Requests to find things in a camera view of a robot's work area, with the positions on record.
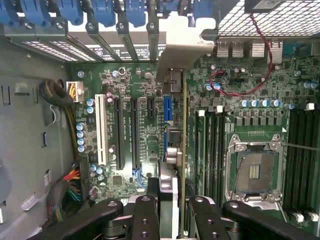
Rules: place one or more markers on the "thin metal locking lever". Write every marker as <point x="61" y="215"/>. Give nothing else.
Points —
<point x="300" y="146"/>

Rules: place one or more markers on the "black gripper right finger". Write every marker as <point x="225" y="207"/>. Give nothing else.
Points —
<point x="207" y="222"/>

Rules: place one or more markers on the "silver rear port block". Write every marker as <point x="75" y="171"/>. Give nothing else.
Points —
<point x="275" y="51"/>
<point x="238" y="50"/>
<point x="223" y="50"/>
<point x="258" y="50"/>

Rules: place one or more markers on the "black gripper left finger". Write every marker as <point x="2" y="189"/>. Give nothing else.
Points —
<point x="145" y="220"/>

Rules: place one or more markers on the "black case fan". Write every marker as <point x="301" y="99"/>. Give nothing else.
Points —
<point x="265" y="6"/>

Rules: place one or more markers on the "long black expansion slot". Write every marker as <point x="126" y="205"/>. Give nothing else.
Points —
<point x="135" y="132"/>
<point x="119" y="132"/>

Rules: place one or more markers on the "white expansion slot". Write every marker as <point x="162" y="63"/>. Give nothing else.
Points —
<point x="101" y="130"/>

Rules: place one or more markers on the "black open PC case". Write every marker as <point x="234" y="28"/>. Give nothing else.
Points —
<point x="25" y="125"/>

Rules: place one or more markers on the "plain metal slot cover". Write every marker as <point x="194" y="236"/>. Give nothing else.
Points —
<point x="153" y="47"/>
<point x="105" y="47"/>
<point x="131" y="50"/>

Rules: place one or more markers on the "CPU socket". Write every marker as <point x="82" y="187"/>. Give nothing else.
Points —
<point x="255" y="170"/>

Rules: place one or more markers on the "blue expansion slot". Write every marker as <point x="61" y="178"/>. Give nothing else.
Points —
<point x="168" y="110"/>

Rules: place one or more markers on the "black RAM slot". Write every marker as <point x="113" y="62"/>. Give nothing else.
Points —
<point x="222" y="155"/>
<point x="215" y="155"/>
<point x="308" y="162"/>
<point x="316" y="162"/>
<point x="300" y="162"/>
<point x="290" y="162"/>
<point x="209" y="155"/>

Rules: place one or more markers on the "green motherboard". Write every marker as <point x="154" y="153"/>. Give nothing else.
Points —
<point x="150" y="125"/>

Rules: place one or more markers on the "blue card retention clip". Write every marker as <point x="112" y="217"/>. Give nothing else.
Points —
<point x="203" y="11"/>
<point x="173" y="5"/>
<point x="35" y="12"/>
<point x="105" y="12"/>
<point x="72" y="12"/>
<point x="136" y="12"/>
<point x="7" y="12"/>

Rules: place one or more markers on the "short black expansion slot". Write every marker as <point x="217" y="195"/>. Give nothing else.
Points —
<point x="151" y="107"/>

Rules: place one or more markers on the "open socket cover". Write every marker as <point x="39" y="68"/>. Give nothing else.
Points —
<point x="262" y="203"/>

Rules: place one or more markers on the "perforated metal slot cover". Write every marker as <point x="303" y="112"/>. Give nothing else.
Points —
<point x="37" y="47"/>
<point x="75" y="50"/>

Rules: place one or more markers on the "white power connector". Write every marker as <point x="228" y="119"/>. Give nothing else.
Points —
<point x="76" y="91"/>

